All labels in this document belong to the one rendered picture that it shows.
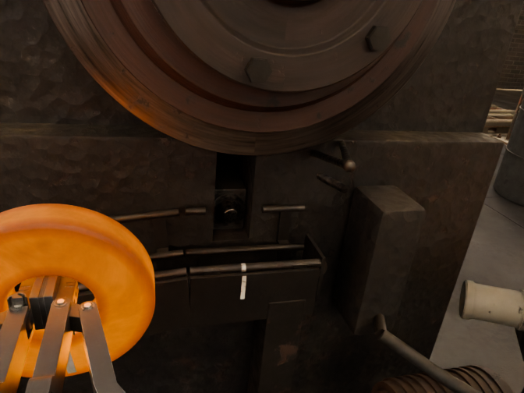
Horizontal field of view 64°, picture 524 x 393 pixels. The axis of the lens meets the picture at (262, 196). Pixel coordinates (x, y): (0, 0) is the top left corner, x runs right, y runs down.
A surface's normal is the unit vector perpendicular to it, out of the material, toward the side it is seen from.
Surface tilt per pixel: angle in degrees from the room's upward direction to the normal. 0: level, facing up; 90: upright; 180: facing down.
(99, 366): 3
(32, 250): 93
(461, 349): 0
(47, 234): 93
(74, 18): 90
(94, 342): 3
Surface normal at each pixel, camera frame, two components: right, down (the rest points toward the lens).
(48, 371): 0.10, -0.88
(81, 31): 0.25, 0.43
